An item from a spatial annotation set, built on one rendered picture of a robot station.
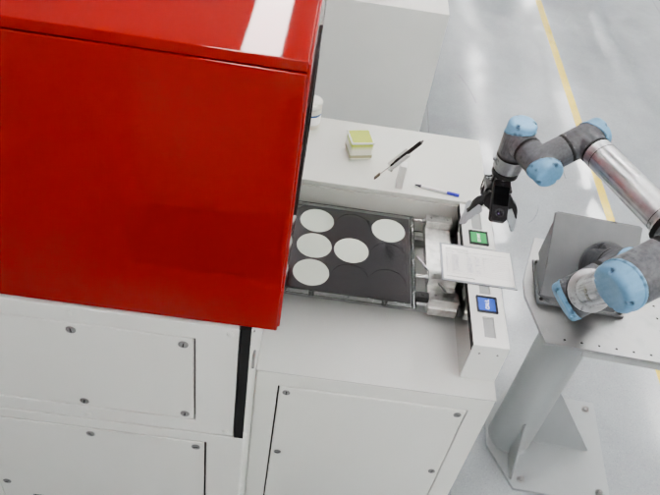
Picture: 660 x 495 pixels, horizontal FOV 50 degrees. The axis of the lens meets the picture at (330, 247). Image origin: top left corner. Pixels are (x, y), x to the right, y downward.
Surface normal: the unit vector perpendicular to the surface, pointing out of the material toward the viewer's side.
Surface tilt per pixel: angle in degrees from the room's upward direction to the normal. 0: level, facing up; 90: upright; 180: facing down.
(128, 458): 90
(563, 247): 46
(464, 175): 0
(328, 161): 0
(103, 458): 90
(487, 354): 90
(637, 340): 0
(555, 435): 90
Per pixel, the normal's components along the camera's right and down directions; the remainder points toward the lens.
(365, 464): -0.07, 0.69
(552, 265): 0.00, 0.00
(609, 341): 0.13, -0.71
